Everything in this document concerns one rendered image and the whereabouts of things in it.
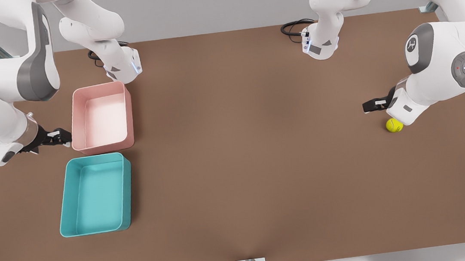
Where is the yellow tennis ball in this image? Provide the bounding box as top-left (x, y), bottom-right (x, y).
top-left (385, 117), bottom-right (404, 134)

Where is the pink plastic tray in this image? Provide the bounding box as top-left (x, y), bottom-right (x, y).
top-left (65, 80), bottom-right (137, 157)

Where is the teal plastic tray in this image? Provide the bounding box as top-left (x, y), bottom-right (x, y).
top-left (52, 151), bottom-right (138, 238)

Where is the black cable loop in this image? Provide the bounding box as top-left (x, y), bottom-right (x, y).
top-left (87, 40), bottom-right (131, 69)
top-left (280, 18), bottom-right (319, 39)

